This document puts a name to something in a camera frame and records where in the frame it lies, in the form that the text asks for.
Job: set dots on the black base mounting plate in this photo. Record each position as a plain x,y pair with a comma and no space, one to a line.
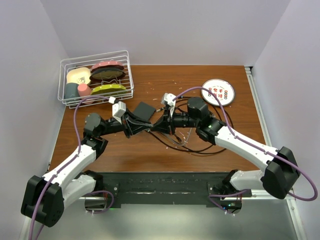
165,188

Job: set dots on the white round printed plate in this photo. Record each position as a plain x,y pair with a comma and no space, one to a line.
221,89

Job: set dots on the dark grey cup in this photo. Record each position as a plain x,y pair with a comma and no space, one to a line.
71,91

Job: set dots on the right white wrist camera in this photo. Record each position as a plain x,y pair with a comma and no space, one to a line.
168,99

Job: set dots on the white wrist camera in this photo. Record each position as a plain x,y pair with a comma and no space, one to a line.
118,110
168,99

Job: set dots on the red dotted plate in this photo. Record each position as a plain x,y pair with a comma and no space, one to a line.
107,64

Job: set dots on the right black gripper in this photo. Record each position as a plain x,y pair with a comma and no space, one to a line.
166,124

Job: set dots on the white wire dish rack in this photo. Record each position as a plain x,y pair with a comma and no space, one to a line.
68,64

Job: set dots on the aluminium frame rail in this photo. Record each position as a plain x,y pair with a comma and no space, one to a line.
46,197

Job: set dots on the beige square plate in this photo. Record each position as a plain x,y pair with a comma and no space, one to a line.
79,76

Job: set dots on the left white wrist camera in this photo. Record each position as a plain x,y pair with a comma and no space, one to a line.
118,110

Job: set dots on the black network switch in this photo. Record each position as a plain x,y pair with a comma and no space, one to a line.
144,111

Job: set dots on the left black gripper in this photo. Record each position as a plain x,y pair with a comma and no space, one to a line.
133,119

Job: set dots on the yellow green dotted plate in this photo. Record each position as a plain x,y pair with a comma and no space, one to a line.
107,89

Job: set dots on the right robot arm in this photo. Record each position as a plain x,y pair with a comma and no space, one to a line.
276,172

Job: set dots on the dark brown round plate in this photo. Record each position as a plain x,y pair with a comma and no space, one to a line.
105,74

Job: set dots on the pink cup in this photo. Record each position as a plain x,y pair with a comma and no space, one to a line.
85,91

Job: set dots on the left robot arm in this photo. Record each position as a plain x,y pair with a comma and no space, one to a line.
46,197

